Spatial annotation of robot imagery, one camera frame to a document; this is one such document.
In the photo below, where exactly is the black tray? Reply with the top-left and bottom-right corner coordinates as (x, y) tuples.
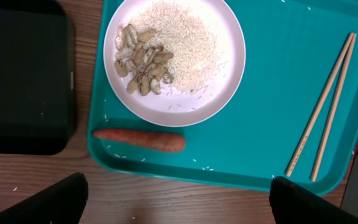
(0, 0), (76, 156)

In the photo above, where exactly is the teal serving tray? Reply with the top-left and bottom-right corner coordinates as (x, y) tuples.
(88, 1), (358, 195)

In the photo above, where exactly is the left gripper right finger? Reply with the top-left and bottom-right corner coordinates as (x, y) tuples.
(269, 176), (358, 224)

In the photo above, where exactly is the pile of peanut shells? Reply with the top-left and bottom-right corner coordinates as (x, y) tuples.
(114, 24), (174, 96)

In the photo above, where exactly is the white round plate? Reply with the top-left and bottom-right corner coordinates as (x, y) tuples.
(103, 1), (246, 127)

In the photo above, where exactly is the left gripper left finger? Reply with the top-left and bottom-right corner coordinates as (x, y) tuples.
(0, 172), (88, 224)

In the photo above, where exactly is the pile of rice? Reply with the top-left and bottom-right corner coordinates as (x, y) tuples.
(129, 1), (223, 94)

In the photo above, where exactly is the wooden chopstick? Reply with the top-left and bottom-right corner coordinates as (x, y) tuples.
(285, 32), (355, 177)
(310, 33), (357, 182)

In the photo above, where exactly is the orange carrot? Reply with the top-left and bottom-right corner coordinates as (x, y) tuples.
(93, 129), (186, 153)

